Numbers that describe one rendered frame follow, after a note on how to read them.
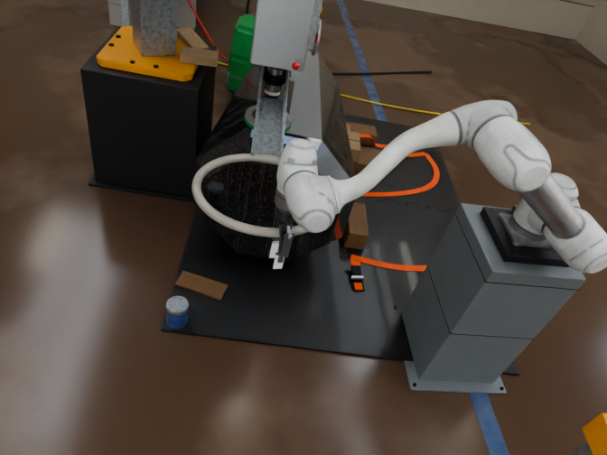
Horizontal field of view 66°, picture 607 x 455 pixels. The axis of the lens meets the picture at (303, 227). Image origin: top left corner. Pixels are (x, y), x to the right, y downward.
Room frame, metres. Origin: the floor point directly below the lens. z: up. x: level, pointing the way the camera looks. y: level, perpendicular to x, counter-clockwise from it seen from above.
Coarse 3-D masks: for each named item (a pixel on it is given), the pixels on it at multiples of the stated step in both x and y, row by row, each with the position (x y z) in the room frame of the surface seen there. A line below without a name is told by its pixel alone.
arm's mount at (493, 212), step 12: (492, 216) 1.60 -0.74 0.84; (492, 228) 1.53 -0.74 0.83; (504, 228) 1.53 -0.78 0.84; (504, 240) 1.46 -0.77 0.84; (504, 252) 1.40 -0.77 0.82; (516, 252) 1.41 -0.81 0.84; (528, 252) 1.42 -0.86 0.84; (540, 252) 1.44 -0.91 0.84; (552, 252) 1.46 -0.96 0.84; (540, 264) 1.41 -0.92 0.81; (552, 264) 1.42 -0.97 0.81; (564, 264) 1.43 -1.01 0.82
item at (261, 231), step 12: (228, 156) 1.43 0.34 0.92; (240, 156) 1.46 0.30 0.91; (252, 156) 1.48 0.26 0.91; (264, 156) 1.50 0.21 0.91; (204, 168) 1.31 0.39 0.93; (192, 192) 1.16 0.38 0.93; (204, 204) 1.10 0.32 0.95; (216, 216) 1.06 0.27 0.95; (240, 228) 1.04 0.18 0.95; (252, 228) 1.04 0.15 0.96; (264, 228) 1.05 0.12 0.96; (276, 228) 1.07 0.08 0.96; (300, 228) 1.10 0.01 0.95
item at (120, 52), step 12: (120, 36) 2.47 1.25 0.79; (132, 36) 2.52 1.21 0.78; (108, 48) 2.31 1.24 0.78; (120, 48) 2.34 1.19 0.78; (132, 48) 2.38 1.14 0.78; (180, 48) 2.52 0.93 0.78; (108, 60) 2.18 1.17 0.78; (120, 60) 2.20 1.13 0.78; (132, 60) 2.22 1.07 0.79; (144, 60) 2.27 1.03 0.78; (156, 60) 2.30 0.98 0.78; (168, 60) 2.34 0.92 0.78; (144, 72) 2.20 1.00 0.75; (156, 72) 2.21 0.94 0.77; (168, 72) 2.22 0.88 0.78; (180, 72) 2.24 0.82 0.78; (192, 72) 2.29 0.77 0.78
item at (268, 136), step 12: (288, 72) 1.95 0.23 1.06; (264, 108) 1.76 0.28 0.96; (276, 108) 1.78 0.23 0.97; (264, 120) 1.70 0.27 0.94; (276, 120) 1.72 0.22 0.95; (264, 132) 1.64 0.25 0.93; (276, 132) 1.66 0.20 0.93; (252, 144) 1.51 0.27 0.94; (264, 144) 1.58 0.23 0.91; (276, 144) 1.60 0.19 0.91; (276, 156) 1.54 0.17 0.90
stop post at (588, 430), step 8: (600, 416) 0.61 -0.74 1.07; (592, 424) 0.61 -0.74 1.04; (600, 424) 0.60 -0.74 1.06; (584, 432) 0.60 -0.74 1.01; (592, 432) 0.60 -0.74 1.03; (600, 432) 0.59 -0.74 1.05; (592, 440) 0.58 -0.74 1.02; (600, 440) 0.57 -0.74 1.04; (584, 448) 0.59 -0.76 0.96; (592, 448) 0.57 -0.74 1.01; (600, 448) 0.56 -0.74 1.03
